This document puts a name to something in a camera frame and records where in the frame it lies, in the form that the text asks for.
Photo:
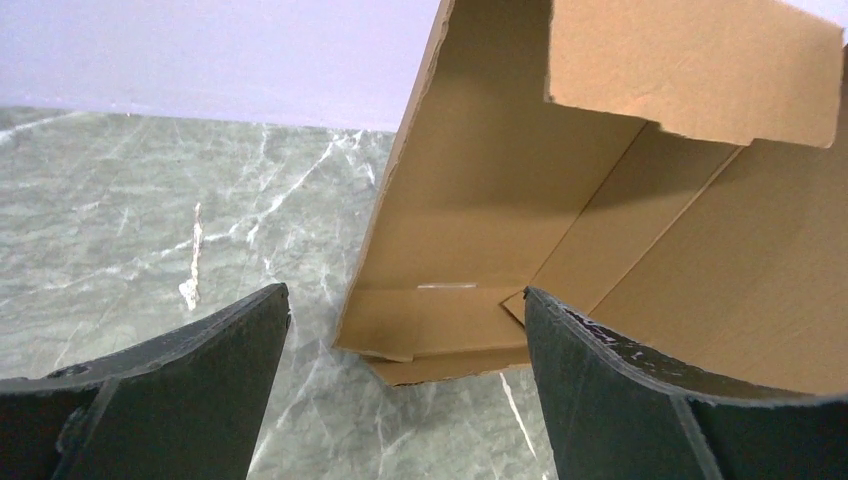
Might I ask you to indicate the brown cardboard box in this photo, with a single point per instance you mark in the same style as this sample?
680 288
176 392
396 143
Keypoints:
675 170

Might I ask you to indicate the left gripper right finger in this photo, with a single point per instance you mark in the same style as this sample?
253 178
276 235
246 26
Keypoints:
617 409

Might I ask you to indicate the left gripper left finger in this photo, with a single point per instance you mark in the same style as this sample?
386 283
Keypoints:
187 404

